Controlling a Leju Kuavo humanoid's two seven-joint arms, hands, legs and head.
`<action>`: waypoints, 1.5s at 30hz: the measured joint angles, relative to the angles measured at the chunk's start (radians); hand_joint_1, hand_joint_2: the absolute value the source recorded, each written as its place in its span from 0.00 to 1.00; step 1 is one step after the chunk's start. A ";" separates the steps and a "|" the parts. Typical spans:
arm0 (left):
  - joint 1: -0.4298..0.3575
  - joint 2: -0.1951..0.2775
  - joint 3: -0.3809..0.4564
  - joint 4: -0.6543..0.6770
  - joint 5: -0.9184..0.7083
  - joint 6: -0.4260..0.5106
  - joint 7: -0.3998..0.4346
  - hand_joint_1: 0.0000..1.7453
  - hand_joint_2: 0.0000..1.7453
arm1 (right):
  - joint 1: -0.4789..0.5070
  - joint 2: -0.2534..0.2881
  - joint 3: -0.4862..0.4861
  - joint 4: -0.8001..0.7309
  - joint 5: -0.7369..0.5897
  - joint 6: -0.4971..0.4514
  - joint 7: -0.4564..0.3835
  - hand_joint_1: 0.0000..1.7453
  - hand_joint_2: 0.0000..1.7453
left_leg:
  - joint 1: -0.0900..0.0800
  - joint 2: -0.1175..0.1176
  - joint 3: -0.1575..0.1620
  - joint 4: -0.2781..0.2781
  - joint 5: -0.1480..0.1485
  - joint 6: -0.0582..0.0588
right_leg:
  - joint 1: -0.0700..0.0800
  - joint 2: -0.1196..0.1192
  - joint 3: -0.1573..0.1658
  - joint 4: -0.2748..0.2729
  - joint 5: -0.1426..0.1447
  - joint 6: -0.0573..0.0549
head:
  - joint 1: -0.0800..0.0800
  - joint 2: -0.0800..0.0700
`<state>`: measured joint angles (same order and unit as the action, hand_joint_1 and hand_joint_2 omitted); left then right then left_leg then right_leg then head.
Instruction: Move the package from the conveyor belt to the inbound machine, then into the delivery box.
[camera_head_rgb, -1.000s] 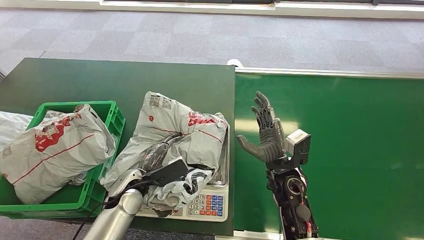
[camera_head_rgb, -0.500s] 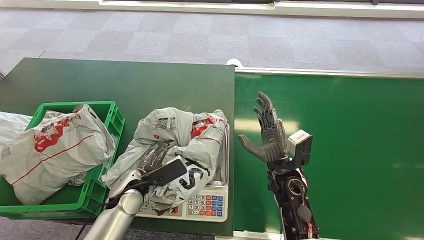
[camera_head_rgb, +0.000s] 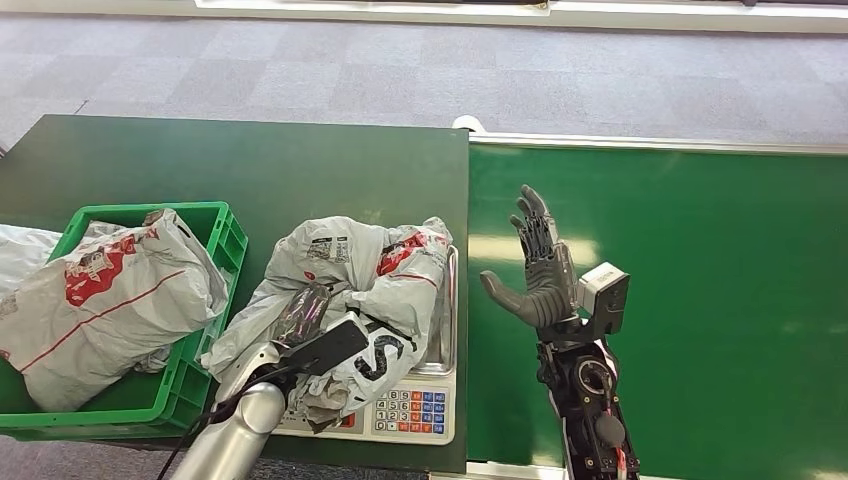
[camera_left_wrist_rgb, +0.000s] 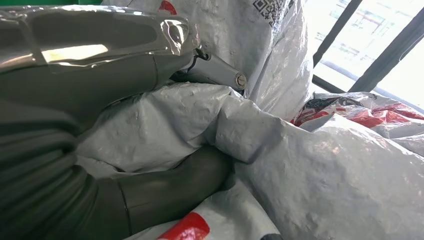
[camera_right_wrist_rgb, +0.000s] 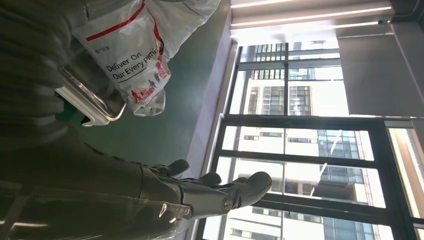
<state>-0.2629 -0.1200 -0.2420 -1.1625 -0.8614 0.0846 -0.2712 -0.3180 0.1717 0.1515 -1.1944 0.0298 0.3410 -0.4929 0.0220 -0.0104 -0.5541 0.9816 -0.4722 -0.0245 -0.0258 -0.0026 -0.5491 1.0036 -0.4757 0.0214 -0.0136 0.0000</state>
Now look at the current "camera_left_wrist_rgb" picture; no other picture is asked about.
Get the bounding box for grey package with black print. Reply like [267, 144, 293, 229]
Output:
[74, 0, 424, 240]

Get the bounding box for white package with red print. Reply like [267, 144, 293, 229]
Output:
[290, 92, 424, 157]

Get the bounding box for dark window frame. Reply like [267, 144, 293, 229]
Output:
[311, 0, 424, 115]

